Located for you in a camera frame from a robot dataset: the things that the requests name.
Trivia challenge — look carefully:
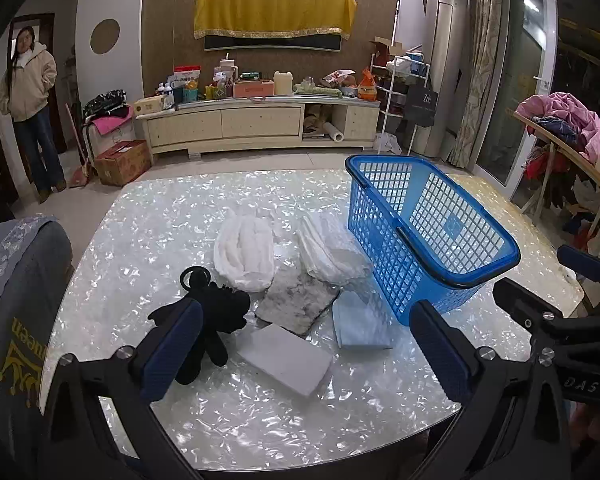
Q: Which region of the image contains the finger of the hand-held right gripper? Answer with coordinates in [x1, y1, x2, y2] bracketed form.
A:
[492, 277, 600, 361]
[556, 244, 600, 288]

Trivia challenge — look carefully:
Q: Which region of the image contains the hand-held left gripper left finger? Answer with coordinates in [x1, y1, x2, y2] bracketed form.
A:
[41, 299, 206, 480]

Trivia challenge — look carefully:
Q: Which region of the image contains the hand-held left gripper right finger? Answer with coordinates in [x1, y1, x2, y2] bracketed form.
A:
[409, 299, 576, 480]

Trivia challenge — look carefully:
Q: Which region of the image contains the black plush toy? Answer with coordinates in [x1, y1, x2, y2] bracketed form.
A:
[147, 266, 252, 386]

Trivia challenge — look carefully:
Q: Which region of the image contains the light blue cloth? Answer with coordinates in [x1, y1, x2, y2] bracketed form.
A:
[331, 289, 395, 350]

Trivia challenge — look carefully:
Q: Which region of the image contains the white foam block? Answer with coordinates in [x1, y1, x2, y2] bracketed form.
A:
[237, 323, 335, 398]

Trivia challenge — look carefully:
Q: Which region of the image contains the blue plastic basket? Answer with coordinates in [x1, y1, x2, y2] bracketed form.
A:
[344, 154, 522, 325]

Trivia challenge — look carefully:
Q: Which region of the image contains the fluffy white towel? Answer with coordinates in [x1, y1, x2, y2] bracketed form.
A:
[213, 211, 276, 293]

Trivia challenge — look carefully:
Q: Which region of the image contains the grey fuzzy cloth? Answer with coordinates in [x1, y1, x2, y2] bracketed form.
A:
[254, 269, 341, 337]

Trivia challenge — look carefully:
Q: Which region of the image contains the wooden clothes rack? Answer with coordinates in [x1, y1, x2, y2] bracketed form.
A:
[505, 107, 600, 243]

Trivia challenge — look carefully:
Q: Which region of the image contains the folded white cloth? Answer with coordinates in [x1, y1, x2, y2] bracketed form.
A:
[296, 212, 376, 282]

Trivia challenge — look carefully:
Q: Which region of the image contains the pink garment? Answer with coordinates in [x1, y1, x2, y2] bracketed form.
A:
[516, 92, 600, 162]

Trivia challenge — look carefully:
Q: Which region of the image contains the brown cardboard box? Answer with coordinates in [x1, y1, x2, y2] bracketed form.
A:
[94, 140, 153, 187]

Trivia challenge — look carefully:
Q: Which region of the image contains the white cloth on floor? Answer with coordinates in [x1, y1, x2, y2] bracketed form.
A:
[374, 132, 404, 154]

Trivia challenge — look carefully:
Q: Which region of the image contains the broom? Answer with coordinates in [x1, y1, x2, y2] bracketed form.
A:
[65, 102, 90, 189]

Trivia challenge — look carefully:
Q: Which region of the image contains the black paper bag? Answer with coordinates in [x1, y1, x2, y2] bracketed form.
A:
[406, 81, 439, 127]

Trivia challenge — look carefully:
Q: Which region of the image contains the patterned curtain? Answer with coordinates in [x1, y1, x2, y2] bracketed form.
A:
[450, 0, 504, 169]

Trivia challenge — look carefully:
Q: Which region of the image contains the pink cloth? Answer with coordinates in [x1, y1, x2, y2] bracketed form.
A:
[91, 114, 135, 134]

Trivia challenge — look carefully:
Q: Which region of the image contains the cream television cabinet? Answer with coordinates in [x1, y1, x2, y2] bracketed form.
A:
[135, 96, 382, 159]

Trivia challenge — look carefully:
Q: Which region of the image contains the cream tissue box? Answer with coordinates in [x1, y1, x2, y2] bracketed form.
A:
[133, 96, 166, 114]

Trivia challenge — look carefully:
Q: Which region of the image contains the standing air conditioner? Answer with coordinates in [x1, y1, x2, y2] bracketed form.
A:
[411, 0, 474, 157]

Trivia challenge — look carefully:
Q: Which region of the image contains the black patterned bag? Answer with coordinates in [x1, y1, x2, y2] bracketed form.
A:
[83, 89, 129, 117]

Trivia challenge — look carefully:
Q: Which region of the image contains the orange bag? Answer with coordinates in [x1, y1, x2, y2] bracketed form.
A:
[357, 68, 379, 101]

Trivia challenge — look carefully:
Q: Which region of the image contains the pink box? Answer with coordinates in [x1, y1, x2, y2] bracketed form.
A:
[233, 80, 274, 99]

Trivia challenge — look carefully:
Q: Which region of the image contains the red and white bag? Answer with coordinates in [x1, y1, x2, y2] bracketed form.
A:
[174, 65, 202, 89]

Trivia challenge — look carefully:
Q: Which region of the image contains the green cloth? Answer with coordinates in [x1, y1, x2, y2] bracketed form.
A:
[293, 83, 344, 99]

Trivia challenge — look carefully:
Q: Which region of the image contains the open cardboard box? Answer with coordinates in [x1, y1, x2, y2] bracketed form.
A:
[369, 36, 404, 67]

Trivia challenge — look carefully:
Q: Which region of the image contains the white wire rack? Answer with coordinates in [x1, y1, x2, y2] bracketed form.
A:
[370, 54, 429, 157]

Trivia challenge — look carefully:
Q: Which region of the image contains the black wall television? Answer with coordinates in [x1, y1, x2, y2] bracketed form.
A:
[203, 30, 344, 54]

